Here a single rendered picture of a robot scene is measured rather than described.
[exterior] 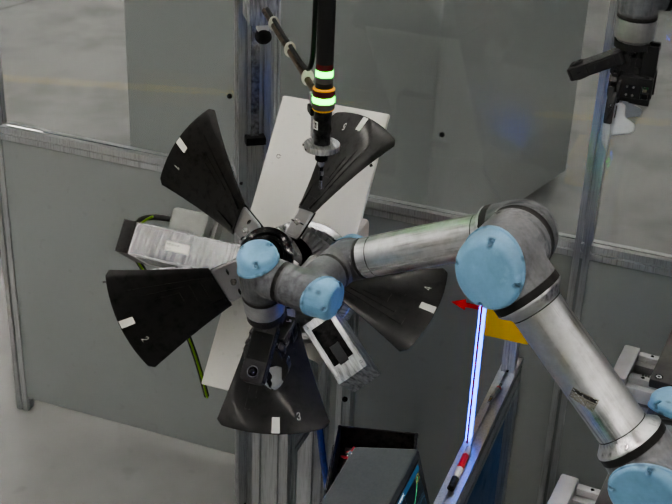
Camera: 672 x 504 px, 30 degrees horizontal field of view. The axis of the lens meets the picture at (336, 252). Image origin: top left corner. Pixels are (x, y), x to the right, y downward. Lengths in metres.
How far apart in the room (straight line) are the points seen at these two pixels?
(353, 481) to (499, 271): 0.38
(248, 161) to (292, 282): 1.05
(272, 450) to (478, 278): 1.15
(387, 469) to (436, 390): 1.57
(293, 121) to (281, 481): 0.85
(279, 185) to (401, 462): 1.09
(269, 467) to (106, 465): 1.05
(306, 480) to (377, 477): 1.39
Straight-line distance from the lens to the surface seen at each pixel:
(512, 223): 1.96
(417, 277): 2.55
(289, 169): 2.87
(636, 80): 2.45
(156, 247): 2.80
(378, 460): 1.95
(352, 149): 2.57
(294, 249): 2.52
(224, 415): 2.50
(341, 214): 2.80
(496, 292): 1.92
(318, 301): 2.15
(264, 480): 3.03
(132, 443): 4.04
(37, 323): 4.01
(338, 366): 2.60
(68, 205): 3.72
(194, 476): 3.90
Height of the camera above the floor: 2.44
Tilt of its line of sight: 29 degrees down
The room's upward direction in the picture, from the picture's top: 2 degrees clockwise
